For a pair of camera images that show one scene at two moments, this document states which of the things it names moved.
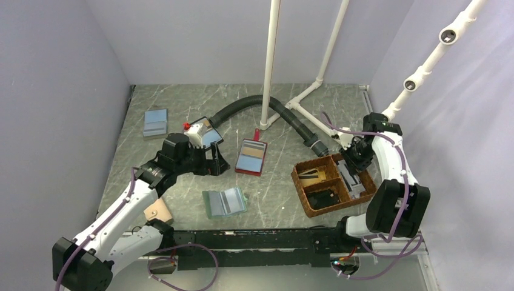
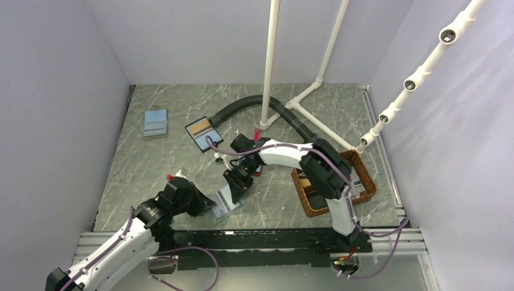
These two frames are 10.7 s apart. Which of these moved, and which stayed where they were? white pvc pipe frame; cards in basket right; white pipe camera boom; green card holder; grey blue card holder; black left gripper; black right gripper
Moved: green card holder; black left gripper; black right gripper
Stayed: cards in basket right; white pvc pipe frame; white pipe camera boom; grey blue card holder
